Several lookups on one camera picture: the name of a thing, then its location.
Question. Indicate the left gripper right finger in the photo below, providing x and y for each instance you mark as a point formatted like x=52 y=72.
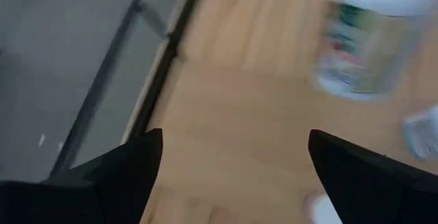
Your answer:
x=359 y=183

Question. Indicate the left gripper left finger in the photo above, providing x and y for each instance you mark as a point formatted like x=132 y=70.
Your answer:
x=137 y=176

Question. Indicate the white cap grey label bottle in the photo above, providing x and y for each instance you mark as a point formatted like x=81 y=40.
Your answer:
x=422 y=135

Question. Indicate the white aspirin bottle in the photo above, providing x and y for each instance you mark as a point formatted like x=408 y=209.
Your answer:
x=366 y=46

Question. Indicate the black table frame rig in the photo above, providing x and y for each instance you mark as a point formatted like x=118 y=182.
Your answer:
x=164 y=56

